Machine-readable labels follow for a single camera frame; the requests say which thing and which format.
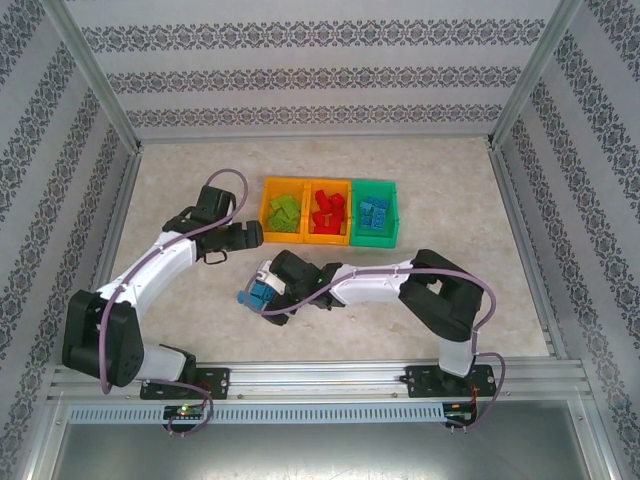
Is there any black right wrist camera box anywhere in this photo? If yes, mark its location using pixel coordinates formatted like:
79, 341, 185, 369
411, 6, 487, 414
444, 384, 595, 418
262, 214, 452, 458
272, 250, 322, 294

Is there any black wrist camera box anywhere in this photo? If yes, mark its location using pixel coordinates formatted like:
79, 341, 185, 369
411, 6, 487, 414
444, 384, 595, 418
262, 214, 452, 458
195, 184, 237, 224
272, 250, 322, 294

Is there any slotted grey cable duct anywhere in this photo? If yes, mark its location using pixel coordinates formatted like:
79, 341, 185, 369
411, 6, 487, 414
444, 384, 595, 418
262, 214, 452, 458
67, 403, 446, 425

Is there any aluminium frame post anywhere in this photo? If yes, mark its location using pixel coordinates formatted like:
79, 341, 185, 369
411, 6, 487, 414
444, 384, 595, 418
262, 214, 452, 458
487, 0, 586, 149
49, 0, 144, 154

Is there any small circuit board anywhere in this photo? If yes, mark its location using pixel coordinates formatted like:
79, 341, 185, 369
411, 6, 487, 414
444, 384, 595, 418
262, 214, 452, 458
443, 402, 480, 422
163, 404, 207, 421

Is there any aluminium frame rail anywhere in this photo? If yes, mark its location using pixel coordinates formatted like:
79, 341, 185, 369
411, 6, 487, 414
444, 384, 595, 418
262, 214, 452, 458
487, 142, 570, 360
137, 130, 494, 147
67, 147, 146, 365

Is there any aluminium mounting rail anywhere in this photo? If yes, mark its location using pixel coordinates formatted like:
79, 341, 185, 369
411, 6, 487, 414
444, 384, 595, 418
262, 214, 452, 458
47, 362, 596, 404

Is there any green plastic bin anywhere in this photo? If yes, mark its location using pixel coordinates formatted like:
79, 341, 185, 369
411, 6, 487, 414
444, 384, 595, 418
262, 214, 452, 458
348, 178, 400, 250

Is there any grey metal sheet panel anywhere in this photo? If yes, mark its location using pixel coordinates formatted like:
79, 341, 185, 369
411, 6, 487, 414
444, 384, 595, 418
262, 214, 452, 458
29, 422, 619, 480

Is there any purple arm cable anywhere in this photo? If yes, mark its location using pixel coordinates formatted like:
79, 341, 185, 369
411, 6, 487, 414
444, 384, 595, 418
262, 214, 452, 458
99, 168, 250, 437
257, 262, 509, 432

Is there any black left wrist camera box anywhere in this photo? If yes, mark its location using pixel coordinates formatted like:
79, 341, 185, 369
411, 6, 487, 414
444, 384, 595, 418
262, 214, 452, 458
195, 184, 237, 224

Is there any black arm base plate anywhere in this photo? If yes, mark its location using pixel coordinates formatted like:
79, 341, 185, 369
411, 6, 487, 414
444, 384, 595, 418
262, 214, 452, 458
405, 364, 497, 399
139, 367, 231, 401

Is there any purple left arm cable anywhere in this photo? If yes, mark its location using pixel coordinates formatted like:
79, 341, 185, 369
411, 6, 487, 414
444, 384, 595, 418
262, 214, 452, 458
99, 168, 250, 437

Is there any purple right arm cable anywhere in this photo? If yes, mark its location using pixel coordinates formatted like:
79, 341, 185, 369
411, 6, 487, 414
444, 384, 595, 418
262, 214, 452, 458
257, 262, 509, 432

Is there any yellow plastic bin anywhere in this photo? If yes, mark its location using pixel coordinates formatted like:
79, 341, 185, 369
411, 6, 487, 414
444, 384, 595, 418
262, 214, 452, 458
302, 178, 352, 248
262, 175, 308, 245

